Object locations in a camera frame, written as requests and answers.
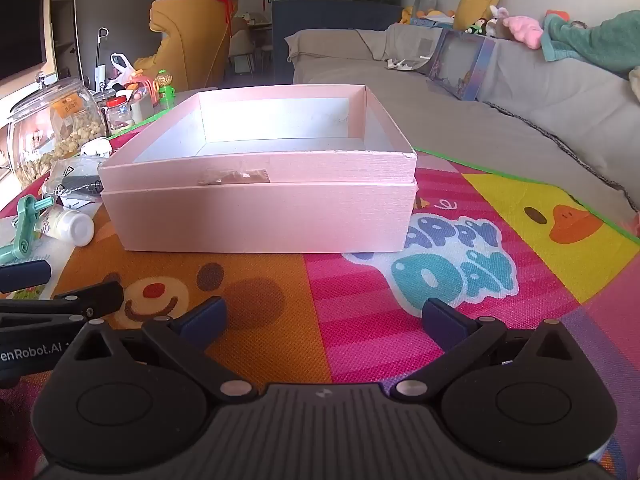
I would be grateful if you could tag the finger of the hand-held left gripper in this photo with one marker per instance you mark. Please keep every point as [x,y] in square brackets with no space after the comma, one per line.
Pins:
[25,276]
[95,297]

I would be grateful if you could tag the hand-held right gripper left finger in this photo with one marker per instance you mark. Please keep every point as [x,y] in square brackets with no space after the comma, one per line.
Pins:
[202,319]

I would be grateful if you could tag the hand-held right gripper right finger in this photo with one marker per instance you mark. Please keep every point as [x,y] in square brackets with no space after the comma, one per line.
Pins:
[444,321]

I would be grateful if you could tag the teal plastic clamp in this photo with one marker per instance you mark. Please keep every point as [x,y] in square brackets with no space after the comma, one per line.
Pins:
[22,225]

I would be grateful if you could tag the small white bottle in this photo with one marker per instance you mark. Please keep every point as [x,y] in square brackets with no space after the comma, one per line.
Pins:
[70,226]

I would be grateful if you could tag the clear plastic bag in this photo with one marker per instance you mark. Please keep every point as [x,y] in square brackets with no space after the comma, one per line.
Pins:
[75,180]

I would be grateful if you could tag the pink cardboard box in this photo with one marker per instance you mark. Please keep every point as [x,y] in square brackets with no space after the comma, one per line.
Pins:
[260,215]

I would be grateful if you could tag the colourful cartoon play mat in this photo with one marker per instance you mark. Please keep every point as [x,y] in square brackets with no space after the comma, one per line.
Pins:
[350,310]

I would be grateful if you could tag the white plug adapter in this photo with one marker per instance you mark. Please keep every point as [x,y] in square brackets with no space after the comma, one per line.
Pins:
[96,147]

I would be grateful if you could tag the glass jar of nuts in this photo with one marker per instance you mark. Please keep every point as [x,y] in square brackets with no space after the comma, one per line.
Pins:
[55,130]

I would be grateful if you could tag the small red-lidded plastic jar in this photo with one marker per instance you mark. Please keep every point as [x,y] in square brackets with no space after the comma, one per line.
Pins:
[119,115]

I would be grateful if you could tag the grey sofa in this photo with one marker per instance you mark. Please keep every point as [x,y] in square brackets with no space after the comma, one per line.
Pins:
[525,125]

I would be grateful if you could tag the pink plastic toy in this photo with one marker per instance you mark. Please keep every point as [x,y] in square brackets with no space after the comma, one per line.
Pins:
[142,90]

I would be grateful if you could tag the green gumball machine toy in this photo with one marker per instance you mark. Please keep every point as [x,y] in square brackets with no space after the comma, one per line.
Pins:
[166,90]

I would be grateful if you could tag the white stick vacuum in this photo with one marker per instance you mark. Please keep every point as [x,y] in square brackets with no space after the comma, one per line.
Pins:
[99,60]

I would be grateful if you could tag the white plastic bag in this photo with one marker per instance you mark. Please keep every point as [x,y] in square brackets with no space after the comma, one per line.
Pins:
[121,67]

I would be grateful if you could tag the black television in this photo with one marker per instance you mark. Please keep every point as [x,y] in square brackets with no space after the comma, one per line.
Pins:
[20,25]

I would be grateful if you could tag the white toy airplane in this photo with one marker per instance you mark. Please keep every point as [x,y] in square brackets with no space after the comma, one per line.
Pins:
[402,64]

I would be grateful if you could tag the yellow armchair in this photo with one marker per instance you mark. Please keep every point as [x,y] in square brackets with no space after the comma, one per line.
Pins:
[190,40]

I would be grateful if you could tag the beige dining chair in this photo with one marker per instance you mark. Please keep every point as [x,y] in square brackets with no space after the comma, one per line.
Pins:
[243,47]

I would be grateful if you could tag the blue cardboard box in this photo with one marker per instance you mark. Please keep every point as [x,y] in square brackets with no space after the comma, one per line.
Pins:
[430,22]

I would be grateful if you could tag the pink plush toy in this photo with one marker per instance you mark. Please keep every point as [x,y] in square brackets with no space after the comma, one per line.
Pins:
[522,30]

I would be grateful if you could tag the white bunny plush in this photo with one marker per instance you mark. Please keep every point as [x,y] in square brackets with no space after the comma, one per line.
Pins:
[496,22]

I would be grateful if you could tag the teal towel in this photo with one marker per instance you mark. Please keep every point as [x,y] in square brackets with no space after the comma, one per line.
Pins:
[595,42]

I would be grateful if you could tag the grey plush toy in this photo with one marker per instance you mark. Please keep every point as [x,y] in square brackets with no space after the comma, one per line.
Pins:
[427,0]

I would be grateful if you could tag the yellow pillow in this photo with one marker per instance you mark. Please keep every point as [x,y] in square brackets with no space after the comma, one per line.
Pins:
[480,0]

